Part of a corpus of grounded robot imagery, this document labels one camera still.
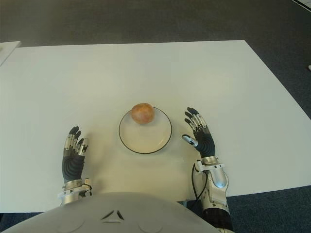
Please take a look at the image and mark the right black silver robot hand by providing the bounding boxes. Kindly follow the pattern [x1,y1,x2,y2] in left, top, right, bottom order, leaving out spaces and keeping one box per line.
[181,106,218,159]

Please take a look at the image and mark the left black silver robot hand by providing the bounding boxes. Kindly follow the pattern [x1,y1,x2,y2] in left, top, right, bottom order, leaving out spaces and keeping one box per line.
[61,125,90,184]

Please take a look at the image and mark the red yellow apple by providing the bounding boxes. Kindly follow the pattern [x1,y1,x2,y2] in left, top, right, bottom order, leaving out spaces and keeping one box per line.
[131,102,156,125]

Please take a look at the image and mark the white plate with black rim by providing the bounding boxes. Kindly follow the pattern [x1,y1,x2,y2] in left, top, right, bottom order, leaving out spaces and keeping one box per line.
[118,107,173,154]

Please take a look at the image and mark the grey robot torso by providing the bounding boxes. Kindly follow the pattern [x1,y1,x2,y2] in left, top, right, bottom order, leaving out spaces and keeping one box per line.
[0,191,222,233]

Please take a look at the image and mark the white side table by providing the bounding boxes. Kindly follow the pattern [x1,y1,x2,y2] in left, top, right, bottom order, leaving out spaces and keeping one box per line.
[0,41,21,67]

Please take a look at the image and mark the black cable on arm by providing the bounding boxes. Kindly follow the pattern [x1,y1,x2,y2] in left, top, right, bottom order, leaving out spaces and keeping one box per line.
[191,163,207,201]

